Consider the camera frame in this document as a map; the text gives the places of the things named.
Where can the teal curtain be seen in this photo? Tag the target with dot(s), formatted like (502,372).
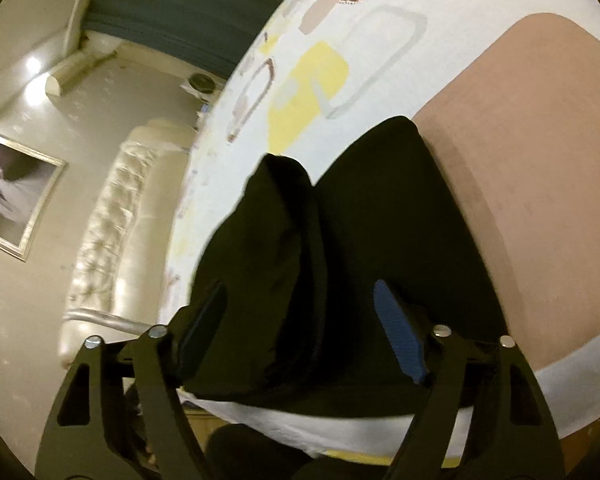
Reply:
(180,10)

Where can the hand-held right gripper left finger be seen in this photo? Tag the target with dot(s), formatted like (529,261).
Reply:
(205,312)

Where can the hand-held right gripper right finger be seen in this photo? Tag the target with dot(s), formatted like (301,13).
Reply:
(397,322)

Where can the white table fan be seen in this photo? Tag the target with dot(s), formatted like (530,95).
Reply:
(201,84)

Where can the person's dark trouser leg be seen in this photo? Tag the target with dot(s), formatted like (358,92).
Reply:
(260,452)

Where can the framed wall picture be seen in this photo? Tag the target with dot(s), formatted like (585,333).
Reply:
(15,195)

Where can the cream tufted headboard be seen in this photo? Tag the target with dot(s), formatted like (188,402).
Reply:
(115,220)

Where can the bed with patterned sheet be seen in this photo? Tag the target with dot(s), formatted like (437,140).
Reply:
(530,160)

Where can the black pants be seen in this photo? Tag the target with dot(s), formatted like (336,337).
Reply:
(355,235)

